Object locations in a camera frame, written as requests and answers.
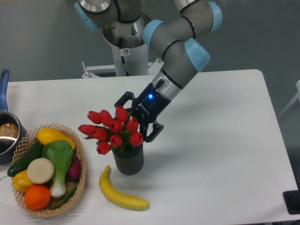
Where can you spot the green bok choy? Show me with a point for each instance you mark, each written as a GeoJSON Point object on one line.
{"type": "Point", "coordinates": [60, 153]}

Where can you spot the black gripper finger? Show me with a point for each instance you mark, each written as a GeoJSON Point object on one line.
{"type": "Point", "coordinates": [125, 98]}
{"type": "Point", "coordinates": [156, 129]}

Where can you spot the white frame at right edge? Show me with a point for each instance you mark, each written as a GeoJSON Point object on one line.
{"type": "Point", "coordinates": [293, 103]}

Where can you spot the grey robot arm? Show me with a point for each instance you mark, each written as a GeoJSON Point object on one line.
{"type": "Point", "coordinates": [131, 34]}

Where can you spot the black device at table edge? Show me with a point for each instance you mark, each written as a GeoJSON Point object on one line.
{"type": "Point", "coordinates": [292, 201]}

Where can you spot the purple sweet potato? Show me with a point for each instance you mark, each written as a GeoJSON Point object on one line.
{"type": "Point", "coordinates": [75, 169]}

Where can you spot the yellow banana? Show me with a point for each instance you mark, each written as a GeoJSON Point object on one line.
{"type": "Point", "coordinates": [117, 197]}

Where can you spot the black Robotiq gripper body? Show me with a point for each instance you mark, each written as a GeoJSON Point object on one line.
{"type": "Point", "coordinates": [149, 104]}

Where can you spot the orange fruit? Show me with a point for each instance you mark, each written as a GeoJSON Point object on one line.
{"type": "Point", "coordinates": [37, 197]}

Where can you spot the green bean pod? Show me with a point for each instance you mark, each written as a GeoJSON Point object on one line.
{"type": "Point", "coordinates": [64, 199]}

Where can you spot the red tulip bouquet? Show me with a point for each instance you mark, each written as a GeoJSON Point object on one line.
{"type": "Point", "coordinates": [119, 133]}

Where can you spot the dark grey ribbed vase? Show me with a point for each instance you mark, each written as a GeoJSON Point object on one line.
{"type": "Point", "coordinates": [129, 161]}

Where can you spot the round beige bun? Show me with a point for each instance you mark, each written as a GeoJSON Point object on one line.
{"type": "Point", "coordinates": [40, 170]}

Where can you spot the blue saucepan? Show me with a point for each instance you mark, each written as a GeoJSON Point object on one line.
{"type": "Point", "coordinates": [11, 129]}

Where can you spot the yellow bell pepper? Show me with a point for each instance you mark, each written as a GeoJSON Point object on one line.
{"type": "Point", "coordinates": [21, 182]}

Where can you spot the dark green cucumber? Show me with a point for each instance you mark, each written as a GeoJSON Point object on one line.
{"type": "Point", "coordinates": [34, 152]}

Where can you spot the woven wicker basket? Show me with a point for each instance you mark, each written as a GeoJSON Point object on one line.
{"type": "Point", "coordinates": [25, 143]}

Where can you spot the yellow squash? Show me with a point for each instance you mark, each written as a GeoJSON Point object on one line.
{"type": "Point", "coordinates": [49, 135]}

